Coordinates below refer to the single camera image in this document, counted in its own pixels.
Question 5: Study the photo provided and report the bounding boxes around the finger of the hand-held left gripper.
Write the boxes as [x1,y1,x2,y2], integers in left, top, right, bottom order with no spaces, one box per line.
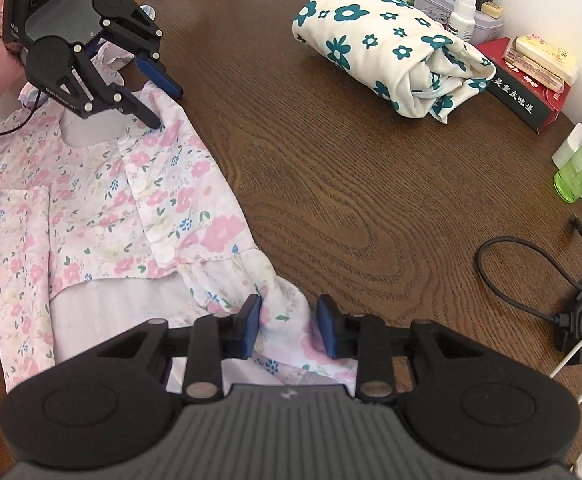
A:
[68,44,163,129]
[98,7,185,100]

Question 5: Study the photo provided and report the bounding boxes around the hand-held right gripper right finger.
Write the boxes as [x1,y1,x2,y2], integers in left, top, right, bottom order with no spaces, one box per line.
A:
[317,294,486,403]

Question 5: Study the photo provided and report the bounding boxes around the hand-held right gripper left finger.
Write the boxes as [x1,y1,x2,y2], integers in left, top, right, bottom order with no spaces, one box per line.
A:
[96,294,262,403]

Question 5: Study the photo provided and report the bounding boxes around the pink floral dress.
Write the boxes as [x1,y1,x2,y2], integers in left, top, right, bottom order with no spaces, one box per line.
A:
[0,42,322,393]

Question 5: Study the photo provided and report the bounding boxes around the folded white teal-flower garment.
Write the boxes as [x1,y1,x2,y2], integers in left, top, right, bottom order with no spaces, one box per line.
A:
[292,0,496,125]

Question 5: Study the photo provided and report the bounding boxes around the lavender tin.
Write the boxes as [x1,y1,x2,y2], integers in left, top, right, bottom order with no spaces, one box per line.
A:
[413,0,506,47]

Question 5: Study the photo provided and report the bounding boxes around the black and red box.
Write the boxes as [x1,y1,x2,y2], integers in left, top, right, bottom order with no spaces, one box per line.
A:
[476,36,572,135]

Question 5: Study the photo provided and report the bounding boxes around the white charger adapter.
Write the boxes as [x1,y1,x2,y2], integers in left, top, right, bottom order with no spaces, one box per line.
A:
[552,122,582,168]

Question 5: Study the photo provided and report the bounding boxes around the white pump bottle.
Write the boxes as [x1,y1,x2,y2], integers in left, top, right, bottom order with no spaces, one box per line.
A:
[446,0,479,43]

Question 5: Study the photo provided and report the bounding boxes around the yellow tissue packets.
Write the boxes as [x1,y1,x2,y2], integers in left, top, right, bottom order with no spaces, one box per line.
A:
[502,34,579,93]

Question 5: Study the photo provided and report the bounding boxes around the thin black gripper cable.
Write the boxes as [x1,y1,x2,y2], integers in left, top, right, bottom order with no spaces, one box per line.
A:
[0,87,42,142]

